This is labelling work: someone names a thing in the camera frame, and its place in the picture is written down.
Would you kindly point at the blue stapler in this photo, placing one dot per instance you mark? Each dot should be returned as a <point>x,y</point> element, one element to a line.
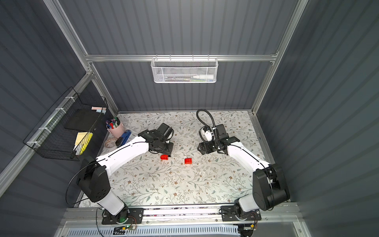
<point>123,139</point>

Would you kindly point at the yellow sticky note pad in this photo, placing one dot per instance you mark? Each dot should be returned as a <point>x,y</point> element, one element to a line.
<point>81,143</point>

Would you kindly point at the white wire mesh basket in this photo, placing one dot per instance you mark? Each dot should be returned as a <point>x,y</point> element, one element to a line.
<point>181,72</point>

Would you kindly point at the pink pen cup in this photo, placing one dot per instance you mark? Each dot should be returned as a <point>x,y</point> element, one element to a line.
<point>116,132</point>

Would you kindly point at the black notebook in basket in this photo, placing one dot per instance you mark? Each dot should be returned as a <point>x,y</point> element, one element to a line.
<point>82,120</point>

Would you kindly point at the round tape roll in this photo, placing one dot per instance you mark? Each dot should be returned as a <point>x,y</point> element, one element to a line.
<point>110,143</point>

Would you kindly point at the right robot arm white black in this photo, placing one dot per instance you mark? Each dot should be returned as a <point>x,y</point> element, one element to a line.
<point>269,186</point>

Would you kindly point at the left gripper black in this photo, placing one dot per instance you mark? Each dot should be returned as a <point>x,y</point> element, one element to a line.
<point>165,148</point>

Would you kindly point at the white marker in basket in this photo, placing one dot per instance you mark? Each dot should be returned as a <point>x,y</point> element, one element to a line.
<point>204,77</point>

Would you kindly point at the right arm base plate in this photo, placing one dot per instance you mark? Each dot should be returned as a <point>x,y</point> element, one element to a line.
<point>239,214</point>

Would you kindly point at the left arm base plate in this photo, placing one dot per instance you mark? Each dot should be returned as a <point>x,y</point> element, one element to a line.
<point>127,216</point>

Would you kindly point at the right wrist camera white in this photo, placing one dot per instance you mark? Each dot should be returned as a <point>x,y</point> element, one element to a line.
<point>206,134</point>

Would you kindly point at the red lego brick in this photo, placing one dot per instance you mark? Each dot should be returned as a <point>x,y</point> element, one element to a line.
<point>188,161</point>
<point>164,157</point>

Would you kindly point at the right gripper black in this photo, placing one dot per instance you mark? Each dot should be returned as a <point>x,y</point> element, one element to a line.
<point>207,147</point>

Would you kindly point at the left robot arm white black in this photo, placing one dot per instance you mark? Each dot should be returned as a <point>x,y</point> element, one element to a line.
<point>93,177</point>

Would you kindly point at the aluminium rail front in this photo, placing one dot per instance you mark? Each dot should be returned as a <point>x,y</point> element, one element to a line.
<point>211,214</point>

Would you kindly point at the black wire wall basket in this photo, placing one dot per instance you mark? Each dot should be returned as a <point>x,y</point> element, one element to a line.
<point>51,140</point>

